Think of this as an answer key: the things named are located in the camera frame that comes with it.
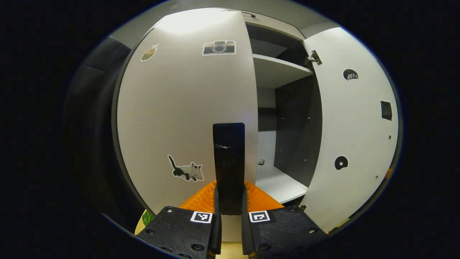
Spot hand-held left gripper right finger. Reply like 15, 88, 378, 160
240, 180, 328, 259

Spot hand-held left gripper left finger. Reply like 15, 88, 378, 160
137, 180, 222, 259

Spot grey cabinet door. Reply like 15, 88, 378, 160
117, 7, 259, 242
300, 27, 399, 233

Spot watermelon pattern item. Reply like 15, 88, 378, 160
141, 210, 156, 228

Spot black backdrop cloth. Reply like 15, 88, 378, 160
62, 36, 144, 232

